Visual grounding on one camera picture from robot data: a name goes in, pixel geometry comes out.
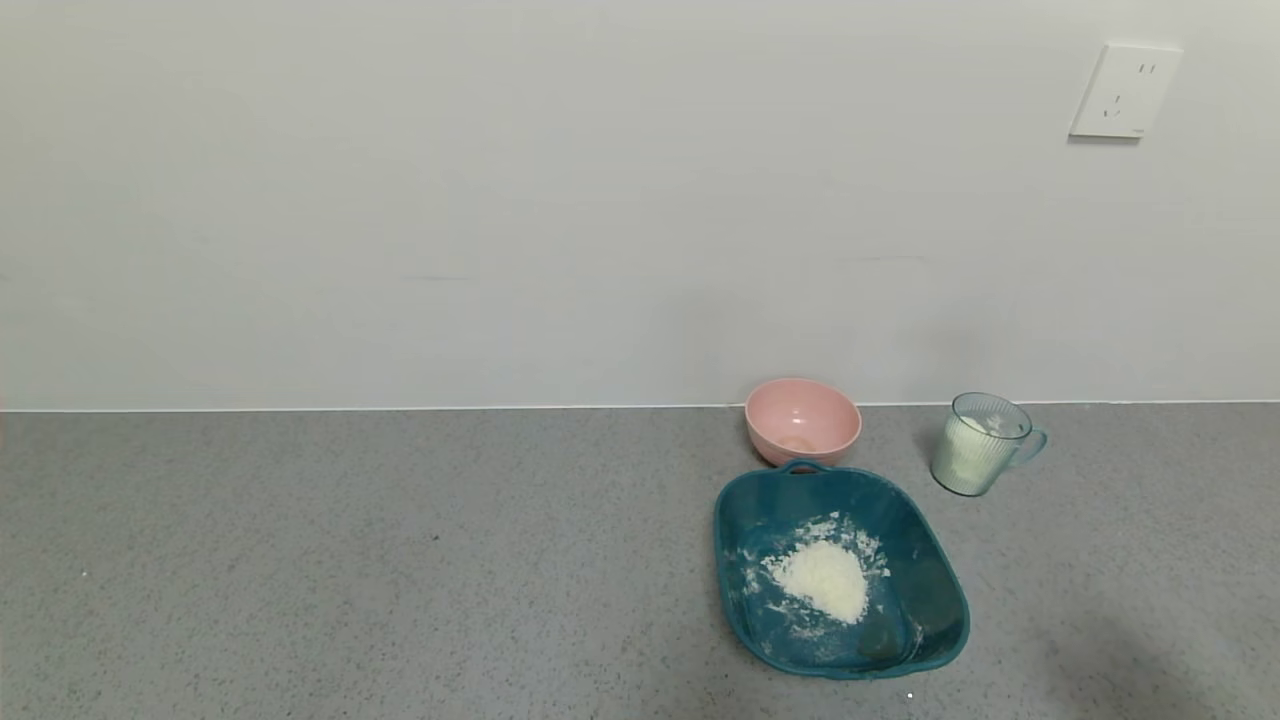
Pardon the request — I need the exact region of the clear ribbed cup with handle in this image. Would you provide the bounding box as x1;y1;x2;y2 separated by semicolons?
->
930;392;1050;498

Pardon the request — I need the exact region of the teal plastic tray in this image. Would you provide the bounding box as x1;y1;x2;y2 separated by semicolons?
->
713;460;972;682

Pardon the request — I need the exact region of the white powder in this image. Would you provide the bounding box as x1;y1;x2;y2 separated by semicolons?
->
934;414;1003;492
762;540;871;626

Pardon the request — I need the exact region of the pink bowl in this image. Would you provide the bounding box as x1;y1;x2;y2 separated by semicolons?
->
744;377;863;469

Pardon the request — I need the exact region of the white wall socket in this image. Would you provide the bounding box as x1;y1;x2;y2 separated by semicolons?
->
1068;42;1184;141

